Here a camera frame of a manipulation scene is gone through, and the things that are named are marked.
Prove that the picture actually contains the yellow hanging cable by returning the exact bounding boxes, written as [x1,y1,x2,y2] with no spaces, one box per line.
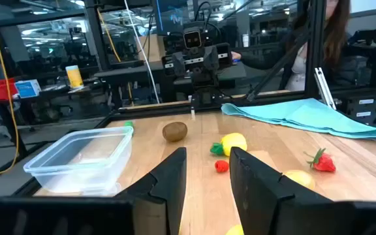
[0,0,21,179]
[96,8,134,106]

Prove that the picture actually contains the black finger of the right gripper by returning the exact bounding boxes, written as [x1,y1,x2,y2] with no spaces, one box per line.
[171,51,187,76]
[203,45,221,73]

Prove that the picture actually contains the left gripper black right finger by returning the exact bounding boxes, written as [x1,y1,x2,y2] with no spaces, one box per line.
[228,146,336,235]

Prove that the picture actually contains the dark monitor with blue line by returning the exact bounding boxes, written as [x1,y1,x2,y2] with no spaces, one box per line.
[151,0,200,36]

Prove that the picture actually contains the red toy strawberry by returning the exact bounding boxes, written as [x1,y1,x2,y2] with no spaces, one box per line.
[304,147,337,173]

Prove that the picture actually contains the brown toy kiwi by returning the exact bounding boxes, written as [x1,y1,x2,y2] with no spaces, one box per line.
[161,121,189,143]

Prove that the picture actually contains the person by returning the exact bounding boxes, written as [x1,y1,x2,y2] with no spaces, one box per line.
[232,0,352,92]

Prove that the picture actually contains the red toy raspberry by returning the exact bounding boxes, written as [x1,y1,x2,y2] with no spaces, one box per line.
[214,159,230,174]

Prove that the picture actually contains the black electronics box white labels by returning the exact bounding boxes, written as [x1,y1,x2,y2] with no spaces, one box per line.
[339,93,376,129]

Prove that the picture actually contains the silver aluminium extrusion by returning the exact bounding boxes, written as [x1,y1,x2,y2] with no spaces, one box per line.
[314,67,337,111]

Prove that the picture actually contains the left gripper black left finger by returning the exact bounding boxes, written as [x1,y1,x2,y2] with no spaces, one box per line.
[114,146,188,235]

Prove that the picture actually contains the white cable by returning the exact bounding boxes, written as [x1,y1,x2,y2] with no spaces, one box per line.
[123,0,161,104]

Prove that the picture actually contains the red plastic bin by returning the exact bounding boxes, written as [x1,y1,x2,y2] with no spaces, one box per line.
[0,77,18,101]

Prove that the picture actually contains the clear plastic tupperware container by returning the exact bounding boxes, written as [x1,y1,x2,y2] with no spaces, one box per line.
[23,125,135,196]

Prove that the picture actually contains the teal folded cloth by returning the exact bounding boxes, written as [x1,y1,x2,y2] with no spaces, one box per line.
[220,97,376,146]

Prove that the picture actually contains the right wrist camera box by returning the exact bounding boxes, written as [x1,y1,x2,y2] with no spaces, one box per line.
[182,27,204,50]

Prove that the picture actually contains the tan toy potato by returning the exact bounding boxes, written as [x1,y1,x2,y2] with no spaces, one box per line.
[283,169,316,191]

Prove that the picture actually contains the small yellow toy banana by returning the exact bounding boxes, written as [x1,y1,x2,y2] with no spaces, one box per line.
[225,224,245,235]

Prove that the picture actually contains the blue and white box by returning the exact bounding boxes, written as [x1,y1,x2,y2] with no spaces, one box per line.
[14,79,42,99]

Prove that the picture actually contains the black background table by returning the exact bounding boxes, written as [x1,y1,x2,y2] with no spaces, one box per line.
[93,60,168,110]

